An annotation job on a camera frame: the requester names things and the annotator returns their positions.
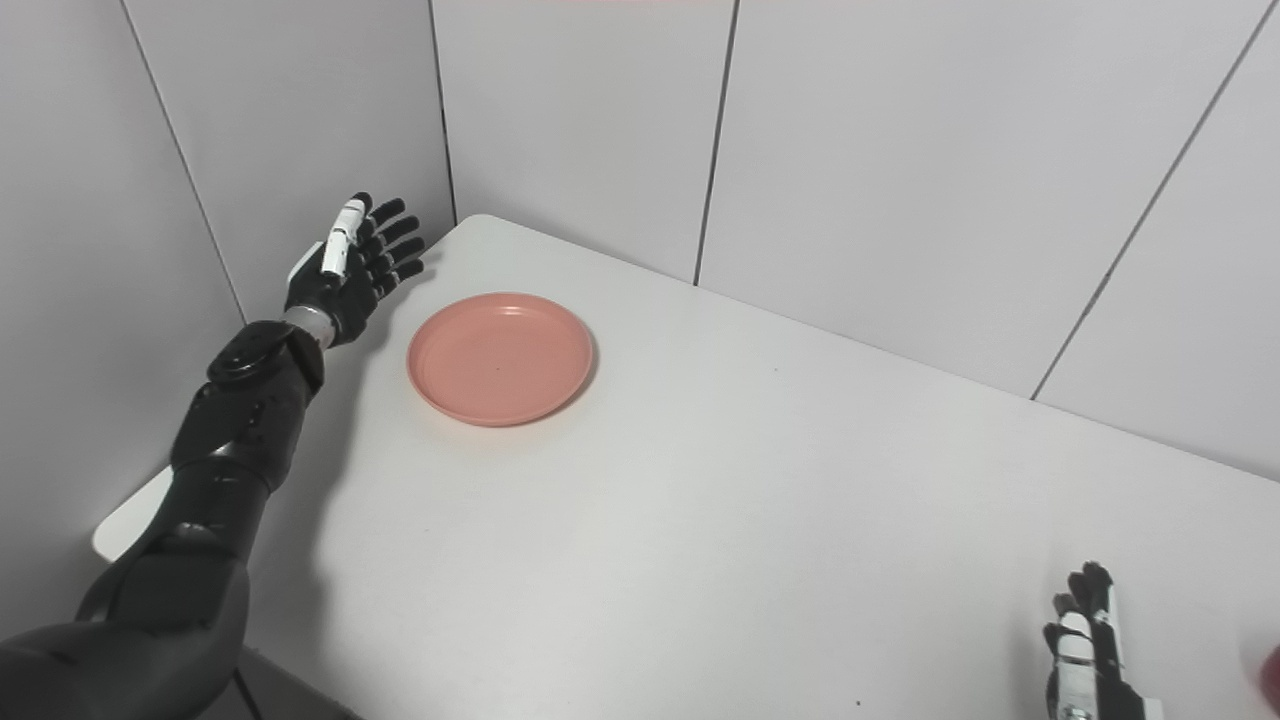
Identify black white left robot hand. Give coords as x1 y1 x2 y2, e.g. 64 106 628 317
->
283 192 427 348

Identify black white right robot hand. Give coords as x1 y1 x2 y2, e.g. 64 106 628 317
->
1042 561 1166 720

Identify pink round plate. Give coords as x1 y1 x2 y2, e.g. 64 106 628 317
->
406 292 595 428

